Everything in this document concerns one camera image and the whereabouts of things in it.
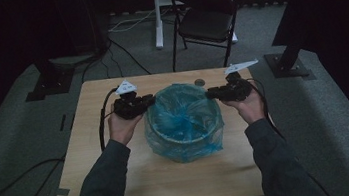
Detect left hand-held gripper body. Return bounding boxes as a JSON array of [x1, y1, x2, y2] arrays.
[[109, 78, 148, 122]]

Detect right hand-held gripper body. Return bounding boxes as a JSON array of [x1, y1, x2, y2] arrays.
[[223, 59, 263, 103]]

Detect blue plastic bag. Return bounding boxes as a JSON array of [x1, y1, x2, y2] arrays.
[[139, 77, 229, 169]]

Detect green plastic bin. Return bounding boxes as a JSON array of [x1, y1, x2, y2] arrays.
[[143, 79, 228, 165]]

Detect person's right hand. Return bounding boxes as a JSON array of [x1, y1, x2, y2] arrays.
[[221, 90, 267, 129]]

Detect person's left hand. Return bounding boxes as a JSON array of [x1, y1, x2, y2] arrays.
[[107, 110, 148, 148]]

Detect black stand base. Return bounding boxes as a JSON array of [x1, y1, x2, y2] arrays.
[[262, 39, 317, 86], [20, 54, 80, 103]]

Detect black tape strip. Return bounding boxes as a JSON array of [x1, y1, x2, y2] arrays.
[[58, 113, 69, 132]]

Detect black folding chair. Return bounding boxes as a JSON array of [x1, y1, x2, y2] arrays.
[[164, 0, 247, 75]]

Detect grey tape piece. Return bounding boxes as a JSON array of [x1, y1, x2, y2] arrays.
[[55, 186, 72, 196]]

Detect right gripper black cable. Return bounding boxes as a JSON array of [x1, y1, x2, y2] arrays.
[[247, 69, 334, 196]]

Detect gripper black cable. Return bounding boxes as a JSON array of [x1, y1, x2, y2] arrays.
[[247, 69, 334, 196], [93, 87, 126, 152]]

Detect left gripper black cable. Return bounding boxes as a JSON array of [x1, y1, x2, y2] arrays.
[[93, 87, 126, 152]]

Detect thin black floor cables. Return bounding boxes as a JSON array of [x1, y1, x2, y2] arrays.
[[76, 30, 152, 84]]

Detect white floor cable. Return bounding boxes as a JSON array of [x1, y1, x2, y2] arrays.
[[106, 9, 158, 33]]

